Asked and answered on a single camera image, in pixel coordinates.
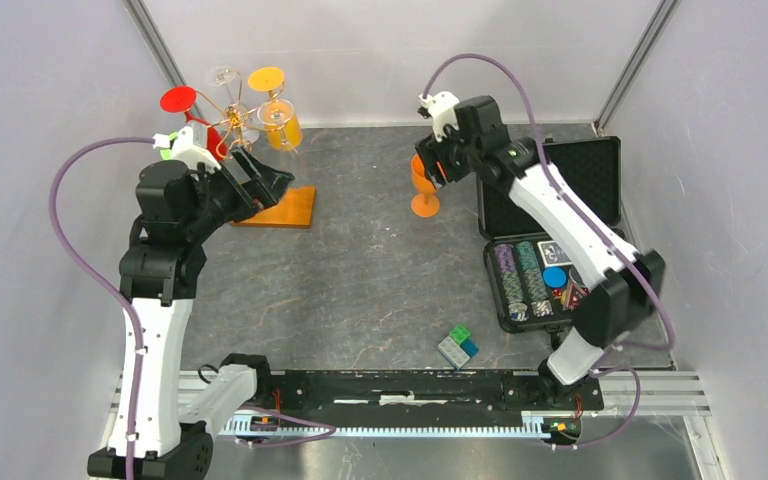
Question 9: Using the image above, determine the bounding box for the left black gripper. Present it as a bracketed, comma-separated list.
[183, 143, 293, 241]

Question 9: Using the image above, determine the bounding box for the orange plastic wine glass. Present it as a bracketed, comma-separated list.
[410, 154, 440, 218]

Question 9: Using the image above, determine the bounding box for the clear champagne flute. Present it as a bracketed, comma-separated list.
[257, 99, 303, 152]

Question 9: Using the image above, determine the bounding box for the green plastic wine glass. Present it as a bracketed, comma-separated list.
[154, 132, 177, 160]

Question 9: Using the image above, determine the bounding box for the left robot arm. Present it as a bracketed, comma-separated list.
[87, 148, 294, 479]

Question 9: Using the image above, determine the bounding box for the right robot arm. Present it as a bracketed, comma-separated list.
[415, 91, 666, 408]

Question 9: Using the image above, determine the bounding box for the yellow plastic wine glass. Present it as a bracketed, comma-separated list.
[247, 66, 303, 152]

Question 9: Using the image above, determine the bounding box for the clear wine glass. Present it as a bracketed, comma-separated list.
[202, 64, 250, 130]

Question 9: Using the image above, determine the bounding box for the red plastic wine glass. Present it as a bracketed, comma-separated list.
[159, 85, 227, 161]

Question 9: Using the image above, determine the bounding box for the black poker chip case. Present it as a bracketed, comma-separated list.
[474, 136, 624, 335]

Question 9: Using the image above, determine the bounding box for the blue round dealer chip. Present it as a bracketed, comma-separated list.
[542, 266, 568, 289]

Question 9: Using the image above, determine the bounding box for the toy brick block stack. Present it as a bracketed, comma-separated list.
[437, 325, 479, 370]

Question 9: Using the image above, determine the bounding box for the gold wire glass rack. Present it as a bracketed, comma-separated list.
[188, 64, 318, 230]

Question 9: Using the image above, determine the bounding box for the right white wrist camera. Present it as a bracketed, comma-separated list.
[418, 91, 460, 142]

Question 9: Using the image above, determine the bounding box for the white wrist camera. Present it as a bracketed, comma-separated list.
[418, 91, 460, 142]
[171, 121, 221, 173]

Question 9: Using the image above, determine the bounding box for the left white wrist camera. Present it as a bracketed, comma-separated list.
[171, 121, 221, 173]

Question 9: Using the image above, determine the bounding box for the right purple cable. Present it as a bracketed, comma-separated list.
[421, 53, 677, 452]

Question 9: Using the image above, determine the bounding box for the purple cable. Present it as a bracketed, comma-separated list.
[48, 137, 337, 480]
[421, 53, 677, 452]

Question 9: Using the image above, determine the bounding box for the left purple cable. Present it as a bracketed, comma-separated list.
[48, 137, 337, 480]

